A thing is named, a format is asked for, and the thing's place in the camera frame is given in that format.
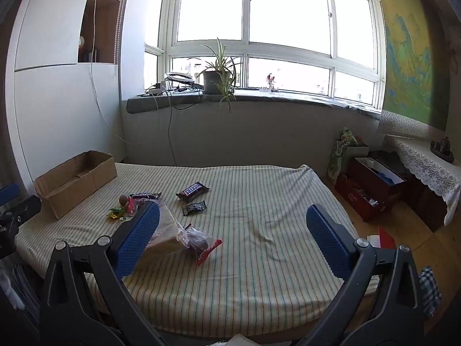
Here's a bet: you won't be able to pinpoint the landscape wall poster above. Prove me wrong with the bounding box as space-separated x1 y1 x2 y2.
373 0 454 131

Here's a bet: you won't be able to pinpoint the white lace tablecloth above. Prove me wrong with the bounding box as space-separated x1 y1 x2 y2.
385 135 461 226

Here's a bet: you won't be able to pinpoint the black cable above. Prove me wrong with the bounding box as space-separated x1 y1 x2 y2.
172 83 204 111

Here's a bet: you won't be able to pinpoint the potted spider plant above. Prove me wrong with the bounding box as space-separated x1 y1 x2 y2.
187 37 243 112

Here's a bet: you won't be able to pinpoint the white frame window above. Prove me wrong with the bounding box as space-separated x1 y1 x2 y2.
144 0 388 110

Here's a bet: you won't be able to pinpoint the brown cardboard box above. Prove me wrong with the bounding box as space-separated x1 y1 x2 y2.
33 150 118 220

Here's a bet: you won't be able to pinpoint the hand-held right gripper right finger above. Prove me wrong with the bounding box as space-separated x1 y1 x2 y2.
305 204 426 346

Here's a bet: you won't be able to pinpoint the red white paper box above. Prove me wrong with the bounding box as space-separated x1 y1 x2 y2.
367 225 397 249

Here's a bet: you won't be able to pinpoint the brown chocolate bar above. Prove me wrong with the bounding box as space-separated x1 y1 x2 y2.
175 181 210 203

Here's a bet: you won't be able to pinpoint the green printed bag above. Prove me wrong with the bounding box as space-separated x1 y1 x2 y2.
327 128 370 181

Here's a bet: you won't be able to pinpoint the dark wooden cabinet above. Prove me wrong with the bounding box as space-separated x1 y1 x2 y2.
407 173 451 232

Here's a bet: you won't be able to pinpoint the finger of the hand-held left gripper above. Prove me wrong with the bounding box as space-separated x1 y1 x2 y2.
0 183 21 208
0 195 42 224

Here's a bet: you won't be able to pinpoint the white hanging cable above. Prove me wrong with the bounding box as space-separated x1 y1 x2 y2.
88 0 143 145

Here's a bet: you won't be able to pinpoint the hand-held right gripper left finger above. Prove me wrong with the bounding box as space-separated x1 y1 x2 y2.
39 200 170 346

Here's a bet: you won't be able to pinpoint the blue checkered cloth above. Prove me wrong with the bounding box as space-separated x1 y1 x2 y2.
418 266 443 318

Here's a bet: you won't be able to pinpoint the electronics and cables on sill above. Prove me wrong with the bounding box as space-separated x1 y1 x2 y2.
165 71 197 89

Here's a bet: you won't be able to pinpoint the dark metal ornament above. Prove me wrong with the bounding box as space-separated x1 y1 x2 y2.
430 136 455 163

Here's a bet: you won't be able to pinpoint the wooden wall shelf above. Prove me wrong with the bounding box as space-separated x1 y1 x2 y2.
77 0 132 64

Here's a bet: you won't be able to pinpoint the bread slice packet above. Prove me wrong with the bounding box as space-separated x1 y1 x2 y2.
142 204 190 262

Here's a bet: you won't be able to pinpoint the patterned white cloth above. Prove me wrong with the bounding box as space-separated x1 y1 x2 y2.
377 110 433 140

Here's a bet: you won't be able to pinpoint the dark red open box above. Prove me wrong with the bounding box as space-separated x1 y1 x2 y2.
351 156 407 195

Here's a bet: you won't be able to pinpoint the white cabinet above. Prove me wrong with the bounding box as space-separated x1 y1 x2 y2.
7 0 125 191

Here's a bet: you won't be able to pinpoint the small figurine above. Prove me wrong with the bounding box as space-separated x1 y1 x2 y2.
261 73 278 92

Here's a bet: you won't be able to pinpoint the grey hanging cable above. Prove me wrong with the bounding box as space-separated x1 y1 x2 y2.
167 94 178 166

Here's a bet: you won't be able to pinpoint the small dark snack packet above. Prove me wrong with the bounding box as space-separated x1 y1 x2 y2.
182 200 207 217

